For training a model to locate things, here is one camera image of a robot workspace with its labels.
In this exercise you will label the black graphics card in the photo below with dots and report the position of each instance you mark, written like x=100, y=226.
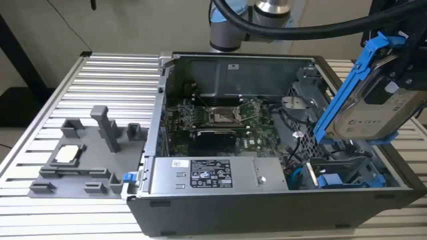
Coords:
x=216, y=142

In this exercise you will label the dark grey PC case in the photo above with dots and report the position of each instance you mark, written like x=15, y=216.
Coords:
x=233, y=215

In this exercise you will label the silver power supply unit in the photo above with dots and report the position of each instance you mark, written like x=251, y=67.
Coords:
x=167, y=175

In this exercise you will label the green motherboard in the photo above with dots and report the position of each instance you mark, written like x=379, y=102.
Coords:
x=263, y=135

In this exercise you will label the blue case latch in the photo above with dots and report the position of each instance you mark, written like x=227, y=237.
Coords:
x=129, y=177

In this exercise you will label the metal locking lever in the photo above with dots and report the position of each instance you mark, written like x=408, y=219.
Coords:
x=203, y=101

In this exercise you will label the grey parts rack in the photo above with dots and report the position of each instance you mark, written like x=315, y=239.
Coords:
x=93, y=160

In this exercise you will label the black desk frame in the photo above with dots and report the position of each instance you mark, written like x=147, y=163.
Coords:
x=27, y=107

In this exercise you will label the grey metal drive cage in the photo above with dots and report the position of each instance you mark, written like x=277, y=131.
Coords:
x=307, y=143

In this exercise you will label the CPU socket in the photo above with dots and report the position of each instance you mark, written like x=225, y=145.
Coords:
x=221, y=117

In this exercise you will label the silver CPU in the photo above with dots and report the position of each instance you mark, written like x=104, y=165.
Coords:
x=68, y=153

